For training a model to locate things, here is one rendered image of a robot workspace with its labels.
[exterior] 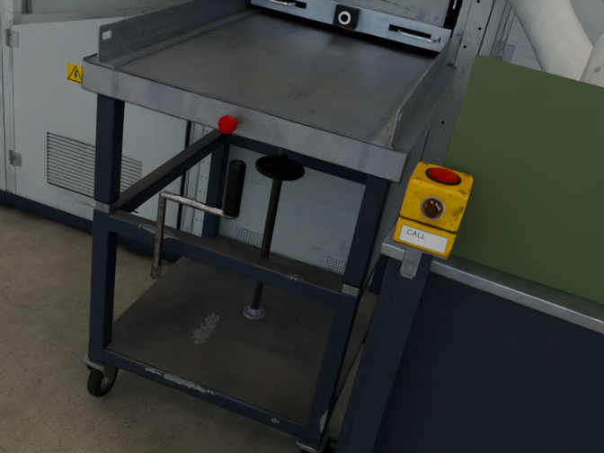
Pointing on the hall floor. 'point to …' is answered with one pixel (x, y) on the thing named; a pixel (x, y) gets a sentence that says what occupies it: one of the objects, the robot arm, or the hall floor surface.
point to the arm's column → (484, 377)
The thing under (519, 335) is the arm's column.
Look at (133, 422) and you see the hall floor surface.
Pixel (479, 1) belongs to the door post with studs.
